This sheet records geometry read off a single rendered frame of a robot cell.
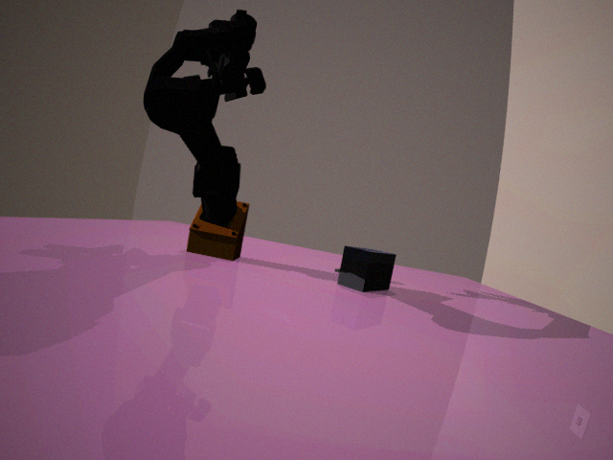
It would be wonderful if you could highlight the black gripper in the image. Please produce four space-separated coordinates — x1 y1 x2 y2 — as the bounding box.
217 67 266 102

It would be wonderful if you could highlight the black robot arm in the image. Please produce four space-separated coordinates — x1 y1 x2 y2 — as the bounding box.
143 10 257 227

